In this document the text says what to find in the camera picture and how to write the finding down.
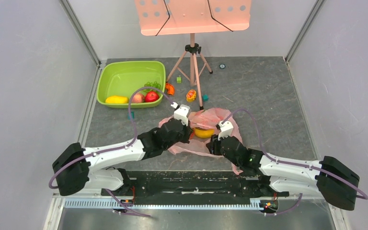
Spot yellow fake banana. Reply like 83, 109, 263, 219
193, 127, 215, 139

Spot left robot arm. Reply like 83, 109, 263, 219
49, 118, 192, 196

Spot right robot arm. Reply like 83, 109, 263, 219
206, 135, 360, 211

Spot red fake apple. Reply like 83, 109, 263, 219
145, 91, 160, 103

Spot pink fake peach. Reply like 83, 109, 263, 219
131, 92, 145, 104

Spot green fake grapes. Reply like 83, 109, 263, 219
143, 81, 162, 93

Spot yellow fake mango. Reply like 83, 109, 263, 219
105, 95, 129, 104

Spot yellow butterfly toy block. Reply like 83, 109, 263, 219
186, 89, 196, 102

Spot orange arch toy block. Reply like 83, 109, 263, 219
165, 82, 175, 96

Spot teal cube near stand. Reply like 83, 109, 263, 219
202, 94, 209, 102

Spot green plastic basin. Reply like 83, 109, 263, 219
96, 60, 166, 109

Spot pink music stand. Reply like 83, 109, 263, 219
135, 0, 252, 110

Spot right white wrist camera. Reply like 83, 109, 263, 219
218, 121, 234, 140

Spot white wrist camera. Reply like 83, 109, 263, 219
171, 102, 191, 126
218, 121, 234, 140

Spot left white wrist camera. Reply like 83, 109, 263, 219
171, 102, 191, 126

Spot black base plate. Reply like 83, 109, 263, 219
111, 171, 289, 205

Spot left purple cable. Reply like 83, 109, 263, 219
48, 86, 180, 219

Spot purple cable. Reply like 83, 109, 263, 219
220, 108, 368, 217
48, 86, 180, 219

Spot white cable duct rail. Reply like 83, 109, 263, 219
64, 197, 262, 210

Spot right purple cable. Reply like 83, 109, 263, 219
220, 108, 368, 217

